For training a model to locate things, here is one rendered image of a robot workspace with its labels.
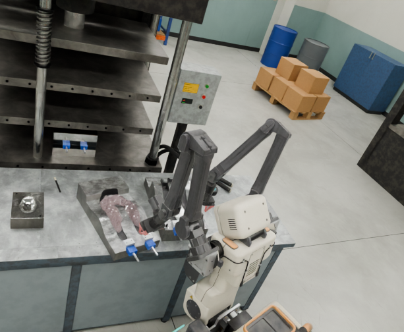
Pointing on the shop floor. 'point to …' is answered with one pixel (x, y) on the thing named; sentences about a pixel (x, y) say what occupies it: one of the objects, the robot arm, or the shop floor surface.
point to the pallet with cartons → (294, 88)
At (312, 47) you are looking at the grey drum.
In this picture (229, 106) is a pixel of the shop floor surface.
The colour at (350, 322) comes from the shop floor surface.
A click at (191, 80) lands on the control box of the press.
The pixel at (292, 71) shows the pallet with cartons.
